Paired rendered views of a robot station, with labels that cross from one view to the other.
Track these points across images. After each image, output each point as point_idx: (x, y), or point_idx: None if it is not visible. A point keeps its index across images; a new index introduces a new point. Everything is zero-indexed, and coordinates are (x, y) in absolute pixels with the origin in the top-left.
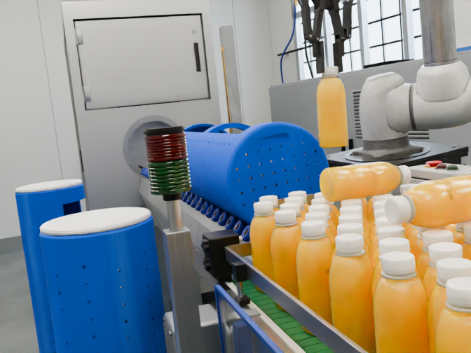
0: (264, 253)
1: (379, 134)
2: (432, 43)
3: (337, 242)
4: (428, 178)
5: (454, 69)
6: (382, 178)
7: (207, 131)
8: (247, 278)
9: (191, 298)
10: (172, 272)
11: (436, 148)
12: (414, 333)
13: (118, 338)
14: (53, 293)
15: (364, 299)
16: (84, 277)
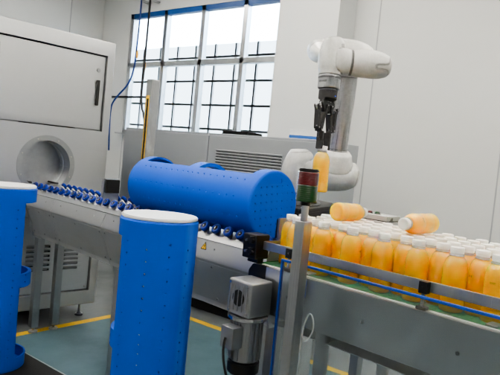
0: None
1: (295, 188)
2: (338, 138)
3: (382, 235)
4: (364, 217)
5: (347, 156)
6: (360, 212)
7: (196, 165)
8: None
9: (306, 257)
10: (303, 242)
11: (322, 202)
12: (425, 270)
13: (178, 297)
14: (138, 262)
15: (390, 261)
16: (168, 251)
